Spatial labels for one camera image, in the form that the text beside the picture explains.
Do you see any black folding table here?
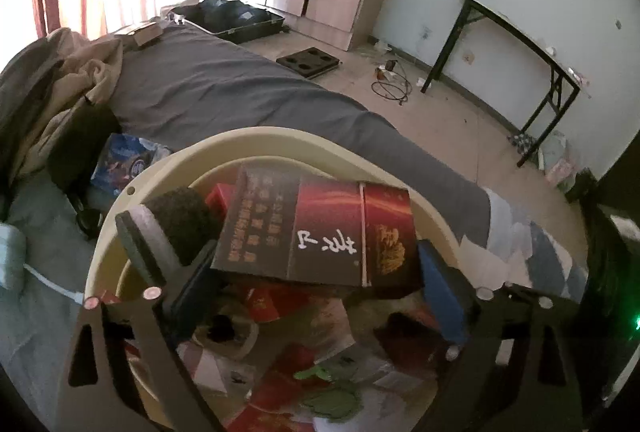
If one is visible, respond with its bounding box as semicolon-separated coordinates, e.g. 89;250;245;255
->
420;0;594;169

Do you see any small cardboard box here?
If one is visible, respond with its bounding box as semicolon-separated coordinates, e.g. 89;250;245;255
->
131;22;164;49

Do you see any green felt piece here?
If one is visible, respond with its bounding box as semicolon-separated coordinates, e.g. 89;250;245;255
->
294;364;363;423

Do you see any white round roll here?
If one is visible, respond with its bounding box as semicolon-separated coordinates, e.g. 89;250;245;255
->
192;312;261;363

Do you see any checked cloth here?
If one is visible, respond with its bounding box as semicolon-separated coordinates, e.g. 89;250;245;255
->
509;132;541;153

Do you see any pale blue power strip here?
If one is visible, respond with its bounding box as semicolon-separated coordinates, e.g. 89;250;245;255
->
0;223;29;291

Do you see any beige jacket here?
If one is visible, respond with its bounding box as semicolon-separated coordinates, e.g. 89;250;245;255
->
10;28;126;185

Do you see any black cable with power strip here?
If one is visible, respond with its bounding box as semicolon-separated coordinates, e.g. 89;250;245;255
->
371;60;414;105

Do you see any dark green bag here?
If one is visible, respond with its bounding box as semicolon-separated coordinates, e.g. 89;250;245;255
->
565;169;599;203

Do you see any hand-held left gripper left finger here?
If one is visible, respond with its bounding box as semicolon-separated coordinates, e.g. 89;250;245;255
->
55;242;226;432

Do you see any black open suitcase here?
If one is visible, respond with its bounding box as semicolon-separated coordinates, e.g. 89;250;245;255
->
167;0;290;45

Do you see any small red box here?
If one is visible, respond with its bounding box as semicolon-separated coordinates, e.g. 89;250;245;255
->
205;183;237;213

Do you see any pink plastic bag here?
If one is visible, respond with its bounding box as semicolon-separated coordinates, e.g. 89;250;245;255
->
547;162;576;185

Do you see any grey and black sponge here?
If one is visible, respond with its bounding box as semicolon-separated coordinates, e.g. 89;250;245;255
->
115;189;223;285

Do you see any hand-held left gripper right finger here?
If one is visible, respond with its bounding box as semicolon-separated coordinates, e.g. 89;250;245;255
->
416;239;586;432

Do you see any black foam tray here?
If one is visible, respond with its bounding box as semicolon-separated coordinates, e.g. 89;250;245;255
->
276;46;341;80

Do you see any blue snack packet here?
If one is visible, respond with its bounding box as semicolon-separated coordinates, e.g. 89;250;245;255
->
90;133;174;201

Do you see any light blue plastic bag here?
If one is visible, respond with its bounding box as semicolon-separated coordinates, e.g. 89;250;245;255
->
537;132;569;173

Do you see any cream plastic basin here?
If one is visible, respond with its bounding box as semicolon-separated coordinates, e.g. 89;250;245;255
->
82;126;463;432

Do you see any white cable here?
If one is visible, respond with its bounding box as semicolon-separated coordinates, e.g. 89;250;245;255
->
22;262;87;309

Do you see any dark red carton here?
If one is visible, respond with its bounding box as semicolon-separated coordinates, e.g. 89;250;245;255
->
210;164;426;289

